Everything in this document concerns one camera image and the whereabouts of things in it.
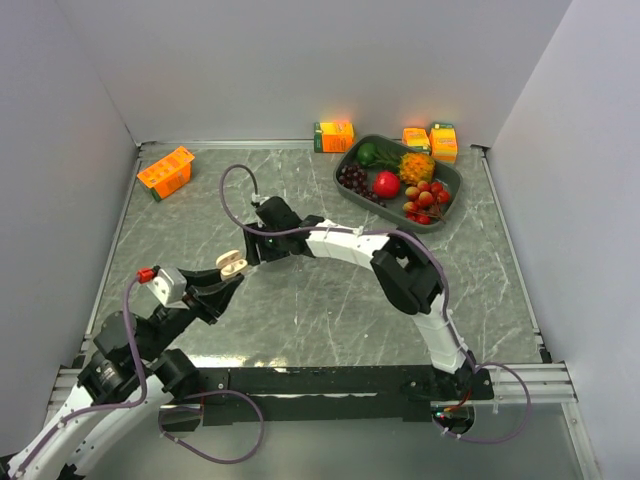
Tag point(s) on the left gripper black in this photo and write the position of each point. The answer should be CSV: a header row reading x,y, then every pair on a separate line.
x,y
209,298

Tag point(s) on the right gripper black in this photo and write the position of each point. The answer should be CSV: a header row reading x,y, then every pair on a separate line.
x,y
250,241

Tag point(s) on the beige earbud charging case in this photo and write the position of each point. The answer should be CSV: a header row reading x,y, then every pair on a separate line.
x,y
231,263

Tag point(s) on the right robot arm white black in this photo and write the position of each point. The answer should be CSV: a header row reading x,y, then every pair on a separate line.
x,y
410,279

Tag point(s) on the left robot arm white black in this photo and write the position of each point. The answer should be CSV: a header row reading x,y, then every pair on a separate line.
x,y
133,372

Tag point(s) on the purple grape bunch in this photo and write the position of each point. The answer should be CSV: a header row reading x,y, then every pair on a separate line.
x,y
354,178

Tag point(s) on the orange juice carton centre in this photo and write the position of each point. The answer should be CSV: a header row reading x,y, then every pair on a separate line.
x,y
333,137

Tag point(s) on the green lime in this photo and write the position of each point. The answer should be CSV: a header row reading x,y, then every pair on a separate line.
x,y
366,154

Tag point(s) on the orange juice carton left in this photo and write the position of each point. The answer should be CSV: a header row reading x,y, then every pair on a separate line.
x,y
167,175

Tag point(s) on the red apple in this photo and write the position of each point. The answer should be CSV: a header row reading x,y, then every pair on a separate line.
x,y
386,185

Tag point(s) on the green leafy sprig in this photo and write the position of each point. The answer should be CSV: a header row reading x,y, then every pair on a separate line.
x,y
387,160

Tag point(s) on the orange spiky fruit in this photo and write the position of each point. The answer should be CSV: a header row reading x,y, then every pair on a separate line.
x,y
416,167

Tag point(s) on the red cherry bunch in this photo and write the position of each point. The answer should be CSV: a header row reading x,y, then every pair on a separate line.
x,y
426,203

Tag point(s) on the orange juice carton lying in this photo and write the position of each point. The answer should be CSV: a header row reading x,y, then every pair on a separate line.
x,y
416,138

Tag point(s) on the dark grey fruit tray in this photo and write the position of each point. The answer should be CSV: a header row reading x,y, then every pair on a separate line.
x,y
393,211

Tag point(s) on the orange juice carton right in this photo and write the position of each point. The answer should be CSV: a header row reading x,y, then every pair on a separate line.
x,y
443,141

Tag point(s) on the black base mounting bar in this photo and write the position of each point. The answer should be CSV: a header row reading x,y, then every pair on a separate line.
x,y
405,392

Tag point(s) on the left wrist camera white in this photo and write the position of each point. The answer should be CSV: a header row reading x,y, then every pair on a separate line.
x,y
169,288

